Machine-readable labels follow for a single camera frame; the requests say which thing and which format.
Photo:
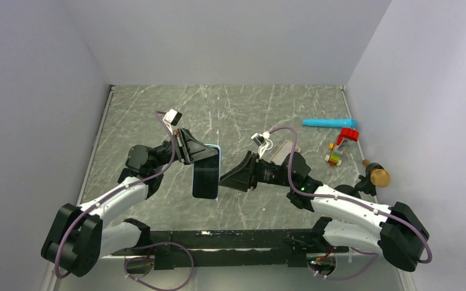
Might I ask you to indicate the clear transparent phone case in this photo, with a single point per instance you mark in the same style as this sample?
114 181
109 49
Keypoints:
267 145

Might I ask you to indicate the colourful toy brick model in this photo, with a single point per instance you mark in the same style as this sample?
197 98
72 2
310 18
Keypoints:
337 148

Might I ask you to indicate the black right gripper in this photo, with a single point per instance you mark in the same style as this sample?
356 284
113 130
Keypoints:
238 178

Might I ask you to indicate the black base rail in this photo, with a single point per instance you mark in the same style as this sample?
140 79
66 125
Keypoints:
224 248

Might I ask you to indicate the phone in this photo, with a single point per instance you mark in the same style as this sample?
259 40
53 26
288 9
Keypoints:
206 176

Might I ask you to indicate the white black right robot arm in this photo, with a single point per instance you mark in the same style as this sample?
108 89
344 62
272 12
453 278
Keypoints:
394 232

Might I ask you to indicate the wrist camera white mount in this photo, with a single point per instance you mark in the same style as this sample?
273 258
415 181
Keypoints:
171 118
259 138

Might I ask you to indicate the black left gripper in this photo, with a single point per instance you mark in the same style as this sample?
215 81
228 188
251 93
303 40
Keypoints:
196 150

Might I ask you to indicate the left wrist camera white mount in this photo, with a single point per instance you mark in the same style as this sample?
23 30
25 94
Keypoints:
171 118

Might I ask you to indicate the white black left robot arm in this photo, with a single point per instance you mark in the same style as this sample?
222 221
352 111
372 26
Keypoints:
80 235

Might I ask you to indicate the light blue cylinder tube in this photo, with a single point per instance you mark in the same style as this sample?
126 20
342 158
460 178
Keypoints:
331 123

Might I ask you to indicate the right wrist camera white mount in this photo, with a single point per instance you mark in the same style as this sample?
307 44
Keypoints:
259 138

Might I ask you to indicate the gold microphone on black stand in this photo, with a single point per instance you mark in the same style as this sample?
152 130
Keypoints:
375 176

